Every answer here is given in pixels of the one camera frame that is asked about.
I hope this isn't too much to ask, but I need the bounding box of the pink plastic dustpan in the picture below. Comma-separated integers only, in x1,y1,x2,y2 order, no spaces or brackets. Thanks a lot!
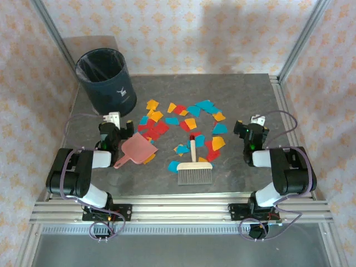
113,132,160,170

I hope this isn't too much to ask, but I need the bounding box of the large blue paper scrap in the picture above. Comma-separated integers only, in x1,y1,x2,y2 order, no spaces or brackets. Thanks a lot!
195,100,216,114

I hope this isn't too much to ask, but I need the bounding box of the dark blue waste bin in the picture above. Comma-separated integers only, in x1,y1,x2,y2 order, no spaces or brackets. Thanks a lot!
75,48,137,118

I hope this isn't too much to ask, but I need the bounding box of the clear plastic bin liner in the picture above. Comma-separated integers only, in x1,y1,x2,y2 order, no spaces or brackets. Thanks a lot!
75,48,126,83

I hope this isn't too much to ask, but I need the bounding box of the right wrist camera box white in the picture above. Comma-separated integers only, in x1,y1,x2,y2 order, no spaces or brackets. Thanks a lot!
250,114,266,126

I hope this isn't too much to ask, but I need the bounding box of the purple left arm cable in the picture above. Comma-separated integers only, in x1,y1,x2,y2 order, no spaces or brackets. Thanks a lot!
62,112,125,243

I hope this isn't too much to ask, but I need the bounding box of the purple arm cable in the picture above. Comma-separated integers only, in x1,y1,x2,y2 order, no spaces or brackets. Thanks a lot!
62,112,125,243
239,110,318,242

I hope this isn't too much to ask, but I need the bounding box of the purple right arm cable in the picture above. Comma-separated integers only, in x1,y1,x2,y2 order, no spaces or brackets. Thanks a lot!
239,110,318,242

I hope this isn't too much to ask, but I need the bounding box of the aluminium table side rail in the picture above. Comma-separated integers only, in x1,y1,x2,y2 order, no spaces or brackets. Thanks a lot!
46,82,81,201
268,73,319,201

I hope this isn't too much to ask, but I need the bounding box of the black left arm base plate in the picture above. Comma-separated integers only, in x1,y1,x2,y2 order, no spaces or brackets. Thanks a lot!
82,204,133,223

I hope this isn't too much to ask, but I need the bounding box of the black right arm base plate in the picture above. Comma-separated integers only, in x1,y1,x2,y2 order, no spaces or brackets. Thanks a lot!
228,203,254,223

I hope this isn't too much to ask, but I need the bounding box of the long aluminium table rail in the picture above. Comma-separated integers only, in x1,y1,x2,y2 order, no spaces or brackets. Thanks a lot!
29,194,334,224

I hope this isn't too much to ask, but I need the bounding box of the aluminium frame post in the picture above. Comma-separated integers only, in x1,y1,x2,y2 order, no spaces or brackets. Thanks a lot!
277,0,334,83
29,0,77,76

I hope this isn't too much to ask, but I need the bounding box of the grey slotted cable duct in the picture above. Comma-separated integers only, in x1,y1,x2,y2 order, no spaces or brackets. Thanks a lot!
41,225,320,235

